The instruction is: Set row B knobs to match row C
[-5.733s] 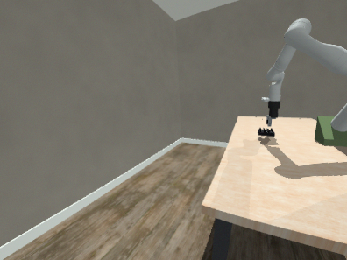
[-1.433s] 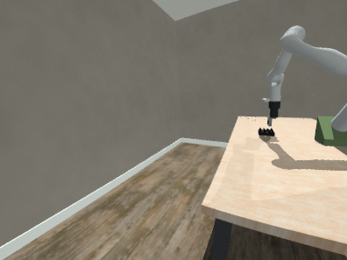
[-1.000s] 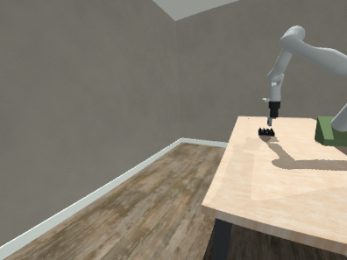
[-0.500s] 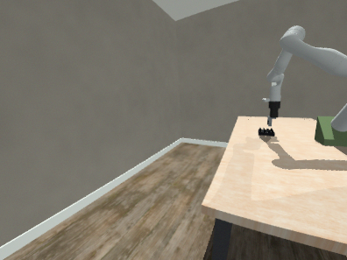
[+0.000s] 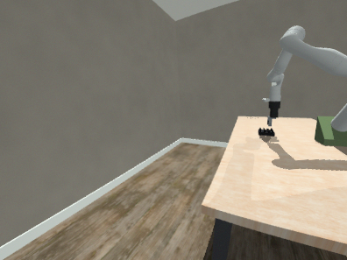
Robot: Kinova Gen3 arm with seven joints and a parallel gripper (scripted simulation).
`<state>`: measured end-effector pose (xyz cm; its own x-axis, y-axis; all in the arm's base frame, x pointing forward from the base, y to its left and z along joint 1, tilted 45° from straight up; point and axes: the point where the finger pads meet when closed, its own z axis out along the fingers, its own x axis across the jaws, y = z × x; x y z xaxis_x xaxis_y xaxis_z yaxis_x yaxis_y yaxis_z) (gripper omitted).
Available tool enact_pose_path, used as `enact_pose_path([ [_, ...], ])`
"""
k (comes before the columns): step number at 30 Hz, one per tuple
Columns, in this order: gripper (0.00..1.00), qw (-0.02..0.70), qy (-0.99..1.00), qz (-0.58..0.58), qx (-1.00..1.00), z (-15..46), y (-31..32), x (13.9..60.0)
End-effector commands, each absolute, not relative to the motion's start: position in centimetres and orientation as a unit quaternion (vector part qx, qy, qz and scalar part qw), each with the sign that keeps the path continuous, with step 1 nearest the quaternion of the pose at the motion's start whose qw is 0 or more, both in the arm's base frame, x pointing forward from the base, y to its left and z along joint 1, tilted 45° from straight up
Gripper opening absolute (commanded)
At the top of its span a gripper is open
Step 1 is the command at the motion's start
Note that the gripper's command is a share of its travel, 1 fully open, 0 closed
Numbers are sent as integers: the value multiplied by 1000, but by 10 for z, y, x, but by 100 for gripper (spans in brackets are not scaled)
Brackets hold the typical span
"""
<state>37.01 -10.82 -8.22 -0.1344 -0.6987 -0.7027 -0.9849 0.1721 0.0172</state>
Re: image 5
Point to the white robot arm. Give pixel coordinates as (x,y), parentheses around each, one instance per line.
(329,60)

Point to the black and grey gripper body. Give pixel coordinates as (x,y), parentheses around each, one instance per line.
(274,105)

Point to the black knob box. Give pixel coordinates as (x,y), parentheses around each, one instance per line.
(266,132)

